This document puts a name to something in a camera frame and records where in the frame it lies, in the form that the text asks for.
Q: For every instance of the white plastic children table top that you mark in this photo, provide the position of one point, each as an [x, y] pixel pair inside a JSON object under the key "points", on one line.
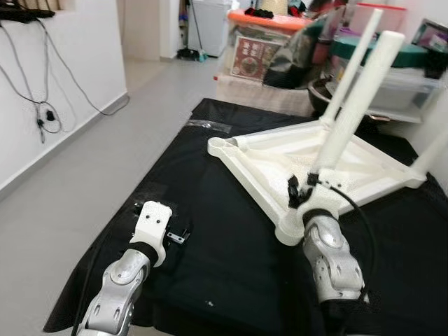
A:
{"points": [[266, 164]]}

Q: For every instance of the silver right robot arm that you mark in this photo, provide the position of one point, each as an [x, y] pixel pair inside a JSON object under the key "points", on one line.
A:
{"points": [[332, 262]]}

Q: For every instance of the black tablecloth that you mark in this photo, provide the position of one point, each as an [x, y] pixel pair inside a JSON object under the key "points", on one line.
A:
{"points": [[210, 266]]}

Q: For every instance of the black wok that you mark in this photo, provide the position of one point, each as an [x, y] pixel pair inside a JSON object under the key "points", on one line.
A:
{"points": [[318, 98]]}

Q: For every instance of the clear tape strip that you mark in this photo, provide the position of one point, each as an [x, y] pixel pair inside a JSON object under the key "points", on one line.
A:
{"points": [[210, 126]]}

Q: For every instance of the beige low bench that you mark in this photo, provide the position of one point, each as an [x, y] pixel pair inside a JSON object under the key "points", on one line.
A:
{"points": [[245, 94]]}

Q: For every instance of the black bag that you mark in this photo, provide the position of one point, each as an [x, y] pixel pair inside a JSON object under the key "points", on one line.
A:
{"points": [[294, 63]]}

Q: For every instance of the orange-lidded clear storage box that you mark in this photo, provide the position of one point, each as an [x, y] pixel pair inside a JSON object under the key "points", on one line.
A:
{"points": [[255, 56]]}

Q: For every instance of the clear plastic storage box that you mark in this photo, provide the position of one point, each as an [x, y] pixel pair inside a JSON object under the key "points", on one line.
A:
{"points": [[413, 91]]}

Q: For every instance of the black power adapter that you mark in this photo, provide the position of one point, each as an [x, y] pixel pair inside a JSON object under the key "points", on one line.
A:
{"points": [[49, 115]]}

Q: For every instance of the small black pouch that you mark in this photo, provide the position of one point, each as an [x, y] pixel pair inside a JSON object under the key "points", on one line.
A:
{"points": [[260, 12]]}

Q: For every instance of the white fridge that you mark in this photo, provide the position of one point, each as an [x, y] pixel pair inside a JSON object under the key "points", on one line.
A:
{"points": [[213, 24]]}

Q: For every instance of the pink clear red-lidded box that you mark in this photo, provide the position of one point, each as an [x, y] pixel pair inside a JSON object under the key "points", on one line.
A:
{"points": [[395, 17]]}

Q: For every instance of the dark photo-print box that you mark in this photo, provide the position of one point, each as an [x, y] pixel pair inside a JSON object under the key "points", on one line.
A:
{"points": [[430, 35]]}

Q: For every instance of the beige door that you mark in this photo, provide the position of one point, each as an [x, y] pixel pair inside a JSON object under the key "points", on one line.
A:
{"points": [[143, 28]]}

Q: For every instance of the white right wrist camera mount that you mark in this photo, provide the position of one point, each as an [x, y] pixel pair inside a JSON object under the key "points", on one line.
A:
{"points": [[323, 196]]}

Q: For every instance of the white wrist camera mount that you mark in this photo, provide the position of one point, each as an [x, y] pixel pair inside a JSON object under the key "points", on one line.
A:
{"points": [[152, 220], [323, 196]]}

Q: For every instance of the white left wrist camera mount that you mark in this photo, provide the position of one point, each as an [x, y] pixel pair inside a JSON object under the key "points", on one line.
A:
{"points": [[152, 220]]}

